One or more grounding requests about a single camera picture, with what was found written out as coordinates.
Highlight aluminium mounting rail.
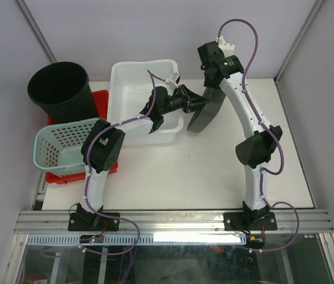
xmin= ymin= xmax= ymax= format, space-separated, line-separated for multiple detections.
xmin=14 ymin=208 xmax=334 ymax=234

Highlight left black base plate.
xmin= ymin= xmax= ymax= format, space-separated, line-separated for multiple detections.
xmin=68 ymin=204 xmax=120 ymax=232

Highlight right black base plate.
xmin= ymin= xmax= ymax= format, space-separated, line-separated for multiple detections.
xmin=223 ymin=212 xmax=278 ymax=232

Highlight white slotted cable duct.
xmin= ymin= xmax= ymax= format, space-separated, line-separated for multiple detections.
xmin=27 ymin=232 xmax=246 ymax=246

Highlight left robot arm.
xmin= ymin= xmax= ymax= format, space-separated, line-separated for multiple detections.
xmin=78 ymin=85 xmax=209 ymax=230

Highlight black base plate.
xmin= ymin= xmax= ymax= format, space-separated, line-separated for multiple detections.
xmin=223 ymin=212 xmax=278 ymax=232
xmin=68 ymin=204 xmax=120 ymax=232

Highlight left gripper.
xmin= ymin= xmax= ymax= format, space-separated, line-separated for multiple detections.
xmin=160 ymin=85 xmax=209 ymax=115

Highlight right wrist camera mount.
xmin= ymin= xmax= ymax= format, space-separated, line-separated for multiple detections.
xmin=217 ymin=35 xmax=236 ymax=57

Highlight left aluminium frame post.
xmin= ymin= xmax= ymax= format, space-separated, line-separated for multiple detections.
xmin=14 ymin=0 xmax=57 ymax=63

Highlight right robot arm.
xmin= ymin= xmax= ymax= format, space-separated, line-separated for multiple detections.
xmin=187 ymin=41 xmax=282 ymax=232

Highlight black plastic bucket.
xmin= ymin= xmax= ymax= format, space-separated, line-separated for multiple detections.
xmin=27 ymin=62 xmax=99 ymax=124

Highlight light blue perforated basket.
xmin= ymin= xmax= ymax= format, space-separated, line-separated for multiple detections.
xmin=31 ymin=118 xmax=98 ymax=177

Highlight right aluminium frame post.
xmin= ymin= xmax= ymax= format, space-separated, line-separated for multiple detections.
xmin=274 ymin=0 xmax=326 ymax=85

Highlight white plastic tub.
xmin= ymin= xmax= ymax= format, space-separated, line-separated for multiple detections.
xmin=107 ymin=59 xmax=184 ymax=148

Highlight grey-green plastic tray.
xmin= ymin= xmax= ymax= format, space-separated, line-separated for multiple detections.
xmin=187 ymin=88 xmax=226 ymax=133

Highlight aluminium frame post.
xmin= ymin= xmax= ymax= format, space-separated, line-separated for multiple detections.
xmin=14 ymin=0 xmax=57 ymax=63
xmin=274 ymin=0 xmax=326 ymax=85

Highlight red plastic tray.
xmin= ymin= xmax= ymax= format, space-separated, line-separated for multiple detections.
xmin=45 ymin=90 xmax=109 ymax=185

